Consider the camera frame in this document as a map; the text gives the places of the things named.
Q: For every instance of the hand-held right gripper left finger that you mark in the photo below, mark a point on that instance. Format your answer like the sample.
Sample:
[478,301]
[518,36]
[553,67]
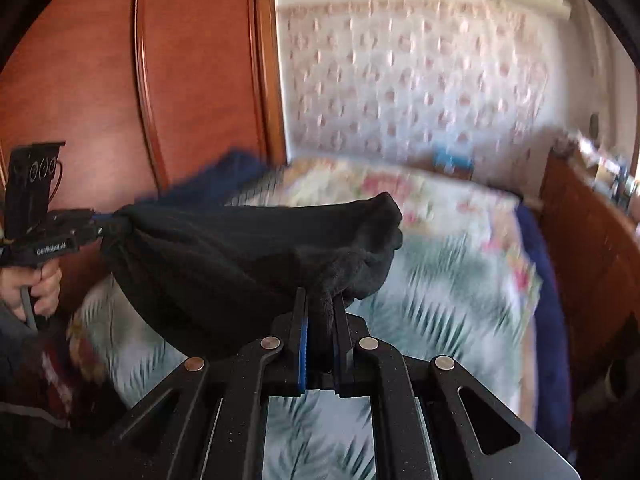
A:
[301,350]

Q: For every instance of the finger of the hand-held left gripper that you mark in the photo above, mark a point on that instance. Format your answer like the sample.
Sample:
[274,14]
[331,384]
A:
[107,225]

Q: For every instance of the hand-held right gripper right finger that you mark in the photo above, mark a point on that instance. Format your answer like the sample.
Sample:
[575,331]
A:
[342,350]

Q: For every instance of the black t-shirt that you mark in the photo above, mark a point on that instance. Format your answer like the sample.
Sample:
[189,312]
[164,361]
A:
[225,260]

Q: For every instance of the person's left hand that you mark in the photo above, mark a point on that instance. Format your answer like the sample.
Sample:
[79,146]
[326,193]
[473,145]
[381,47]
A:
[47,285]

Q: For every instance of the floral and fern print quilt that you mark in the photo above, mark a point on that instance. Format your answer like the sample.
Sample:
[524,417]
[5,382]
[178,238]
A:
[440,285]

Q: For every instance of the navy blue cloth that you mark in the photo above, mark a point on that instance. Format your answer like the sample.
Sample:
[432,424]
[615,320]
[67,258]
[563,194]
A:
[230,175]

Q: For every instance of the dark medallion print cloth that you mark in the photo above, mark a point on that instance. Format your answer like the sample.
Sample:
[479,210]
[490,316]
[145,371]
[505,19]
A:
[65,375]

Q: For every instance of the wooden wardrobe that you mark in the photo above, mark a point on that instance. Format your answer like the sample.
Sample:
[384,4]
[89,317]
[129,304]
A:
[175,85]

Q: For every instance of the navy blue bed sheet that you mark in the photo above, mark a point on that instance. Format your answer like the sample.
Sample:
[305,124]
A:
[545,285]

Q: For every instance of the long wooden cabinet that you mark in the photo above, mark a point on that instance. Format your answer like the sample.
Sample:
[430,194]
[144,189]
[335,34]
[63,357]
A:
[590,260]

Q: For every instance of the circle pattern curtain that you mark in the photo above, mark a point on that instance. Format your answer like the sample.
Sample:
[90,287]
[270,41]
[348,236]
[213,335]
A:
[400,85]

